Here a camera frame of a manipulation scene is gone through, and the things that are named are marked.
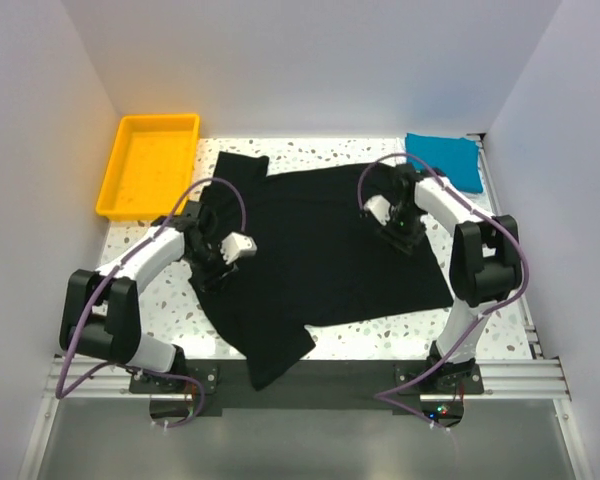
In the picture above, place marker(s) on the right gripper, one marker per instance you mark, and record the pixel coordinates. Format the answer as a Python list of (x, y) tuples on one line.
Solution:
[(406, 243)]

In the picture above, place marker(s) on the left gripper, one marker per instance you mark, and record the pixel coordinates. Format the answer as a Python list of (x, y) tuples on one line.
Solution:
[(207, 280)]

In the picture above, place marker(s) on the black t shirt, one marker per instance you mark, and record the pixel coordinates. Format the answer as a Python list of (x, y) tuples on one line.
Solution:
[(318, 262)]

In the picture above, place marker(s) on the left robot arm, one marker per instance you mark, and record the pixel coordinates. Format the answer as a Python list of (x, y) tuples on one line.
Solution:
[(102, 319)]

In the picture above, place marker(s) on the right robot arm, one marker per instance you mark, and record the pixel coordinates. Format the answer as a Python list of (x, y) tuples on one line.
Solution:
[(487, 269)]

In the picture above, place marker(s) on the folded blue t shirt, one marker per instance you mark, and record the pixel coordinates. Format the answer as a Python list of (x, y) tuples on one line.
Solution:
[(457, 158)]

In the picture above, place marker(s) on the yellow plastic tray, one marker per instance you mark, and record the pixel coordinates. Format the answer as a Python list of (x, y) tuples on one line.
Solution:
[(150, 165)]

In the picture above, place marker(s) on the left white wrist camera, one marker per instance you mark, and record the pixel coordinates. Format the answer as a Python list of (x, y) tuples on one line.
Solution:
[(236, 246)]

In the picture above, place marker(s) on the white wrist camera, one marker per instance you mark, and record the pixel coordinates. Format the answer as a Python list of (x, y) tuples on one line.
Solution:
[(236, 246), (378, 208)]

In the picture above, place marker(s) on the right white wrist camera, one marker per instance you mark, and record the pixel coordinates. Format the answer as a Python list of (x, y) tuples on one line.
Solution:
[(378, 208)]

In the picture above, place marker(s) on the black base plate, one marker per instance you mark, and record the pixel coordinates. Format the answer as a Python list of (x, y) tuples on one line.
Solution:
[(308, 385)]

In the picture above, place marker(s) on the aluminium frame rail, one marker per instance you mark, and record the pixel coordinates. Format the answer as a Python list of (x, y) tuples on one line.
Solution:
[(500, 379)]

